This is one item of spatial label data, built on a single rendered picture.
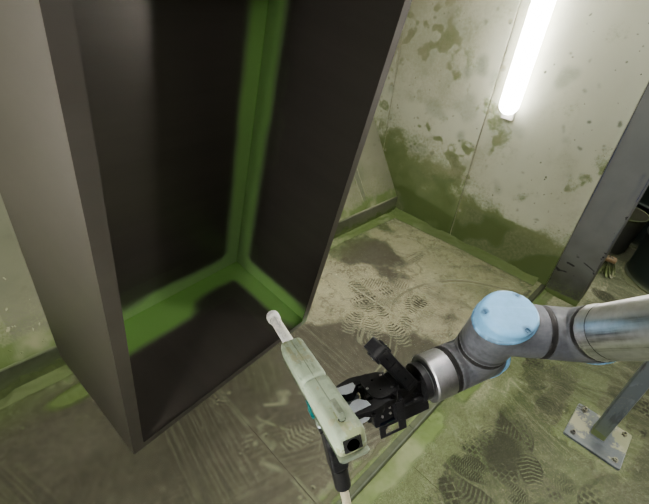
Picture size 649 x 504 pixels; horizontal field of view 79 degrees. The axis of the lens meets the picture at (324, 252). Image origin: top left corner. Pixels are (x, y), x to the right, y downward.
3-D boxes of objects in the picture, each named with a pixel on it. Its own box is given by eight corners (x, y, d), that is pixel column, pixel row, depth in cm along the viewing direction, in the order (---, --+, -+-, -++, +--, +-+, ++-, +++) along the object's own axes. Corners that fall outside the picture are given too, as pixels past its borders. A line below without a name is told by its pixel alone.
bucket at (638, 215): (623, 262, 267) (645, 226, 252) (577, 244, 284) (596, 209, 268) (633, 247, 286) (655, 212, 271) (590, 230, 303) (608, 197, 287)
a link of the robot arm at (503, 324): (545, 289, 66) (512, 326, 76) (476, 283, 66) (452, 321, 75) (563, 340, 60) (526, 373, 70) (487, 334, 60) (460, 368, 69)
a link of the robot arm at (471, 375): (490, 315, 77) (472, 339, 84) (437, 336, 73) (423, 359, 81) (523, 357, 72) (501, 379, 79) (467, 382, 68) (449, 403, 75)
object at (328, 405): (388, 538, 61) (364, 416, 54) (360, 553, 59) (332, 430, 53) (297, 377, 105) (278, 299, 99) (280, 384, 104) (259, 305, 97)
